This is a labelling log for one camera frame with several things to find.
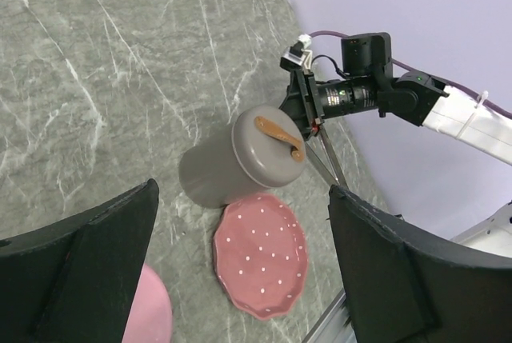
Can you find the metal food tongs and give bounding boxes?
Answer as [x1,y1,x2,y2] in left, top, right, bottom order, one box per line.
[306,125,348,189]

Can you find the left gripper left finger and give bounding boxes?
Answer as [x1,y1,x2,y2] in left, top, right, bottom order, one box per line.
[1,179,159,342]

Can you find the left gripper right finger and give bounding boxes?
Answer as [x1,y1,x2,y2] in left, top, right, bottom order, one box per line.
[328,185,511,342]

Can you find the aluminium mounting rail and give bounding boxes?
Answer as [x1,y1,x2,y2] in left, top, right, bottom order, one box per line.
[302,289,357,343]

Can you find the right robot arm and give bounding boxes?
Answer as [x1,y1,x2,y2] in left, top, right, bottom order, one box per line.
[280,32,511,182]

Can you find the pink dotted plate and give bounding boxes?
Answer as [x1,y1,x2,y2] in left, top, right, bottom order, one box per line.
[213,193,308,321]

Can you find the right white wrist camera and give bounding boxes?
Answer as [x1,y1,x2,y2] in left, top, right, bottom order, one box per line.
[280,34,313,74]

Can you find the pink cylindrical container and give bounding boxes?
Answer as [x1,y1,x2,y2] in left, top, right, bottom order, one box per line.
[122,264,173,343]

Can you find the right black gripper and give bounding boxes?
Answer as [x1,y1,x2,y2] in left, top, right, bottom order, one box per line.
[279,70,378,139]

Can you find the grey cylindrical container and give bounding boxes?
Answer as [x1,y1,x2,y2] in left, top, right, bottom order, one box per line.
[178,126,264,209]

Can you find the grey container lid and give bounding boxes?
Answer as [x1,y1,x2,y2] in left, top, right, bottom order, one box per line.
[232,105,306,188]

